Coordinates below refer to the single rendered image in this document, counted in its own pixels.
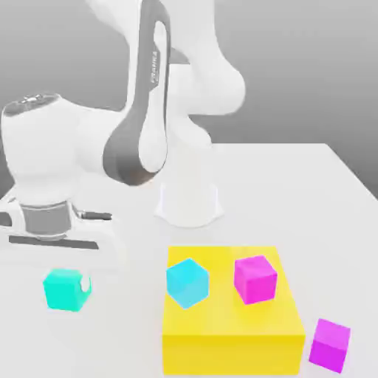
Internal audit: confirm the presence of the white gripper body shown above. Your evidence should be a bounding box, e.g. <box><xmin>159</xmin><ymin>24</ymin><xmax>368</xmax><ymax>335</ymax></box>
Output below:
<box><xmin>0</xmin><ymin>219</ymin><xmax>127</xmax><ymax>270</ymax></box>

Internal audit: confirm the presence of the small teal cube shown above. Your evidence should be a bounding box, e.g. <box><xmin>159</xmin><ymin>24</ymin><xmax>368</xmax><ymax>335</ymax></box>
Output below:
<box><xmin>42</xmin><ymin>267</ymin><xmax>93</xmax><ymax>313</ymax></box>

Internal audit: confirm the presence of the small cyan cube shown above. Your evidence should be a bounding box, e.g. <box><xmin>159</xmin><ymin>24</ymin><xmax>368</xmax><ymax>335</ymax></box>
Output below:
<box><xmin>165</xmin><ymin>257</ymin><xmax>211</xmax><ymax>310</ymax></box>

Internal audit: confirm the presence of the small magenta cube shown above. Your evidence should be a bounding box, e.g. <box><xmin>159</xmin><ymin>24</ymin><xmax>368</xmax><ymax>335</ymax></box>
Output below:
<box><xmin>308</xmin><ymin>317</ymin><xmax>352</xmax><ymax>375</ymax></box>
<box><xmin>233</xmin><ymin>255</ymin><xmax>279</xmax><ymax>306</ymax></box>

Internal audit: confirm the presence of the large yellow box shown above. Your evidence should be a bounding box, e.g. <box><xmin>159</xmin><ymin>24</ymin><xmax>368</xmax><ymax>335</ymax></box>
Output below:
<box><xmin>161</xmin><ymin>245</ymin><xmax>306</xmax><ymax>377</ymax></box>

